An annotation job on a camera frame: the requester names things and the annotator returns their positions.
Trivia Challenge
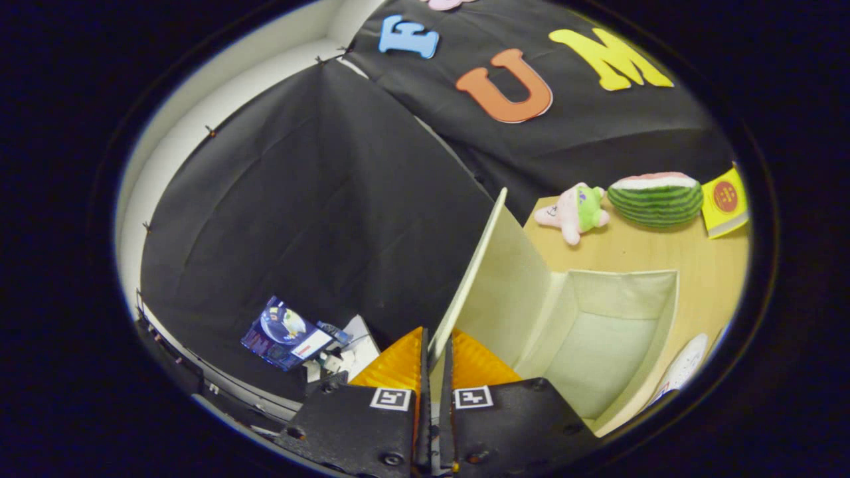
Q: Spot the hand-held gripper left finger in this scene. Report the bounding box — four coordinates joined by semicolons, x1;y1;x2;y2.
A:
276;325;431;478

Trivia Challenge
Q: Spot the yellow book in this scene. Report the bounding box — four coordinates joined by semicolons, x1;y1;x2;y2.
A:
701;163;750;240

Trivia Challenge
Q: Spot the white canvas shoe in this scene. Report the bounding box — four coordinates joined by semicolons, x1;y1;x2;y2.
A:
647;332;710;409

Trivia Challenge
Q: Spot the watermelon slice plush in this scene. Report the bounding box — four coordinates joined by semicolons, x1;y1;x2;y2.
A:
607;172;705;230

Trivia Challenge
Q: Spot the blue printed carton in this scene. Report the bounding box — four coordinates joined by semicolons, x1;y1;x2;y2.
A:
240;296;334;371

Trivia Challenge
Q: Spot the pink and green plush toy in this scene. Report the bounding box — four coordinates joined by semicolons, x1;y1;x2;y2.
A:
535;183;610;246

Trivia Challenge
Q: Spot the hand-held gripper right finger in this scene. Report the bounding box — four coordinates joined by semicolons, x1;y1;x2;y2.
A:
438;327;602;478

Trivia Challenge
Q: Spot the white device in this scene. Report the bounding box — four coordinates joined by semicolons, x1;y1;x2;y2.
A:
305;315;381;384

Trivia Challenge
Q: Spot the green fabric storage box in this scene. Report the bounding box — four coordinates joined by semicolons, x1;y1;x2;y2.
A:
428;188;679;438

